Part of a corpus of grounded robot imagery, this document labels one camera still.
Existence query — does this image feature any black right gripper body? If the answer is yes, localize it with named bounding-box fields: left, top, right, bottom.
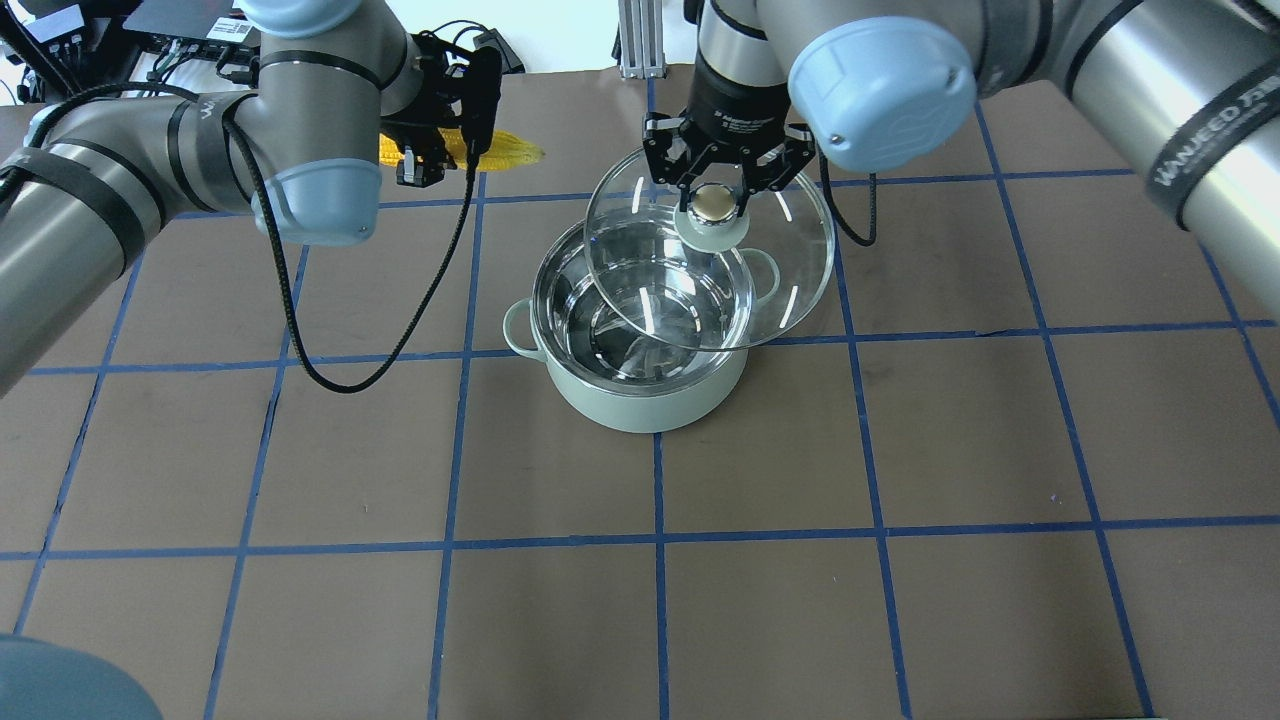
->
left=643, top=111, right=817, bottom=191

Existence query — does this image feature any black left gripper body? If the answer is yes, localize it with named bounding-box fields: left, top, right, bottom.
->
left=380, top=32, right=475, bottom=161

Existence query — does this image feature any yellow corn cob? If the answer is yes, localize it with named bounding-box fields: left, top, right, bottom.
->
left=379, top=128, right=545, bottom=172

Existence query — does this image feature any glass pot lid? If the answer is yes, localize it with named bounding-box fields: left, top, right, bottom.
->
left=584, top=150, right=836, bottom=351

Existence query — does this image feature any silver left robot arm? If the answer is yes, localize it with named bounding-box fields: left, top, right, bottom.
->
left=1, top=1, right=503, bottom=389

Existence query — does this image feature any pale green cooking pot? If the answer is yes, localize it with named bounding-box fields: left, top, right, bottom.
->
left=502, top=223, right=781, bottom=434

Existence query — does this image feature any black power adapter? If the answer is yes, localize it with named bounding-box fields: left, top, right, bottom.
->
left=474, top=28, right=526, bottom=76

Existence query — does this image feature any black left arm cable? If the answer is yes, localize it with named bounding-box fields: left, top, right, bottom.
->
left=221, top=20, right=521, bottom=395

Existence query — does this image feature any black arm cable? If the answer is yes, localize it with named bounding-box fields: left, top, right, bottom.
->
left=221, top=20, right=521, bottom=395
left=818, top=150, right=879, bottom=249

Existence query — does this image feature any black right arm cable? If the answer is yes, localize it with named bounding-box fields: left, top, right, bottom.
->
left=818, top=150, right=879, bottom=249

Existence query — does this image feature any aluminium frame post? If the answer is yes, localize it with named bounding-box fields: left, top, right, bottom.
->
left=614, top=0, right=667, bottom=79

